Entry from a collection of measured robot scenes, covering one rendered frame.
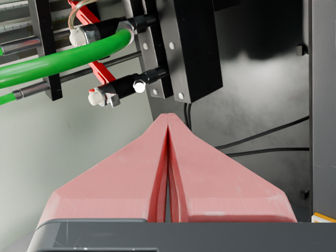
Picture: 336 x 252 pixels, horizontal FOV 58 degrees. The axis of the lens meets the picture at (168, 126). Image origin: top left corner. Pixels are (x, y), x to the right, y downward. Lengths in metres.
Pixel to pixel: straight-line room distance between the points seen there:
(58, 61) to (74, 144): 0.52
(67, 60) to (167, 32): 0.25
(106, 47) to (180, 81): 0.24
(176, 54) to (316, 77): 0.19
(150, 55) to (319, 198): 0.32
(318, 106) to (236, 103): 0.25
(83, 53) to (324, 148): 0.30
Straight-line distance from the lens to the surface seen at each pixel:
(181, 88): 0.47
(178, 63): 0.46
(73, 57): 0.23
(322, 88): 0.38
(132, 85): 0.44
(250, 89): 0.58
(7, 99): 0.59
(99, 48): 0.25
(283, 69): 0.54
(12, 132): 0.69
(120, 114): 0.79
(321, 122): 0.40
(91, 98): 0.42
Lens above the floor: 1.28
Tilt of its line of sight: 34 degrees down
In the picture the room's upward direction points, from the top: 119 degrees counter-clockwise
